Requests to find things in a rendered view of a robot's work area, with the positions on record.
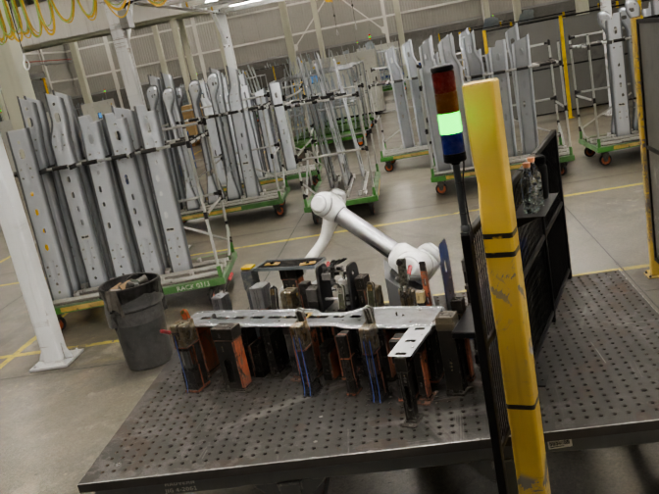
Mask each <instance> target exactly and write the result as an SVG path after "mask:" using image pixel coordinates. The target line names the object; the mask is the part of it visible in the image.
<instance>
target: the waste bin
mask: <svg viewBox="0 0 659 494"><path fill-rule="evenodd" d="M98 293H99V295H100V297H99V298H100V299H101V300H103V302H104V308H105V315H106V319H107V322H108V325H109V327H110V328H112V329H115V331H116V333H117V336H118V339H119V342H120V344H121V347H122V350H123V353H124V356H125V359H126V362H127V366H128V367H129V368H130V369H131V370H133V371H145V370H150V369H154V368H157V367H159V366H160V365H162V364H164V363H166V362H167V361H168V360H169V359H170V358H171V357H172V355H173V348H172V344H171V339H170V335H169V334H164V333H160V330H161V329H165V330H168V327H167V322H166V317H165V312H164V310H166V309H168V307H167V302H166V298H165V295H164V292H163V288H162V285H161V277H160V276H159V275H158V274H157V273H153V272H137V273H129V274H125V275H121V276H117V277H115V278H112V279H110V280H108V281H106V282H104V283H102V284H101V285H100V286H99V288H98Z"/></svg>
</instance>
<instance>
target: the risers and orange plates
mask: <svg viewBox="0 0 659 494"><path fill-rule="evenodd" d="M241 334H242V335H241V338H242V345H243V346H244V350H245V355H246V359H247V363H248V367H249V370H250V375H251V376H255V377H265V376H266V375H267V374H268V373H269V372H270V366H269V362H268V358H267V353H266V349H265V345H264V340H263V339H261V337H258V338H257V333H256V329H255V327H242V328H241ZM357 335H358V339H359V342H358V343H359V348H360V353H361V358H362V363H363V368H364V369H363V371H364V376H369V371H368V366H367V361H366V358H365V356H364V355H362V353H363V352H362V347H361V342H360V336H359V332H358V333H357ZM319 350H320V354H321V355H320V357H321V362H322V367H323V372H324V379H325V380H335V379H336V378H337V377H338V376H339V375H340V374H341V370H340V365H339V360H338V356H337V351H336V346H335V341H334V338H327V339H326V340H325V341H324V342H323V343H322V344H321V345H320V346H319Z"/></svg>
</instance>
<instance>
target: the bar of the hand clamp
mask: <svg viewBox="0 0 659 494"><path fill-rule="evenodd" d="M396 265H397V267H398V276H399V285H400V293H401V296H402V295H404V293H403V292H402V290H403V286H406V295H407V296H408V288H409V284H408V275H407V267H406V258H398V259H397V261H396Z"/></svg>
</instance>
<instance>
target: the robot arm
mask: <svg viewBox="0 0 659 494"><path fill-rule="evenodd" d="M345 204H346V193H345V191H343V190H341V189H338V188H335V189H333V190H332V191H331V192H320V193H318V194H316V195H315V196H314V198H313V199H312V201H311V209H312V211H313V212H314V214H315V215H317V216H319V217H321V218H323V224H322V231H321V235H320V237H319V239H318V241H317V243H316V244H315V246H314V247H313V248H312V249H311V251H310V252H309V253H308V255H307V256H306V257H305V258H317V257H319V256H320V255H321V253H322V252H323V251H324V250H325V248H326V247H327V245H328V244H329V242H330V239H331V237H332V235H333V233H334V231H335V229H336V227H337V225H338V224H339V225H341V226H342V227H344V228H345V229H346V230H348V231H349V232H351V233H352V234H354V235H355V236H356V237H358V238H359V239H361V240H362V241H364V242H365V243H367V244H368V245H369V246H371V247H372V248H374V249H375V250H377V251H378V252H379V253H381V254H382V255H384V256H385V257H387V258H388V263H389V265H390V266H391V267H392V269H391V272H392V273H393V274H394V275H395V276H396V278H395V279H394V280H395V281H396V282H398V283H399V276H398V267H397V265H396V261H397V259H398V258H406V267H407V269H408V266H409V265H412V266H413V268H412V272H411V275H410V279H409V288H411V290H412V289H415V294H416V292H417V290H423V285H422V279H421V273H420V265H419V262H426V268H427V272H428V278H429V280H430V279H431V278H432V277H433V275H434V274H435V273H436V271H437V270H438V268H439V267H440V264H441V262H440V257H439V250H438V247H436V246H435V245H433V244H432V243H425V244H423V245H421V246H420V247H419V248H418V249H416V248H414V247H412V246H410V245H409V244H407V243H399V244H398V243H397V242H395V241H394V240H393V239H391V238H390V237H388V236H387V235H385V234H384V233H382V232H381V231H379V230H378V229H376V228H375V227H374V226H372V225H371V224H369V223H368V222H366V221H364V220H363V219H361V218H360V217H359V216H357V215H356V214H354V213H353V212H351V211H350V210H348V209H347V208H346V206H345ZM345 260H347V258H343V259H338V260H337V261H336V260H331V262H330V266H331V267H335V266H336V265H339V264H340V263H342V262H344V261H345ZM330 285H331V290H332V292H334V291H337V290H336V288H333V286H334V285H339V283H337V282H335V278H333V279H332V280H331V281H330Z"/></svg>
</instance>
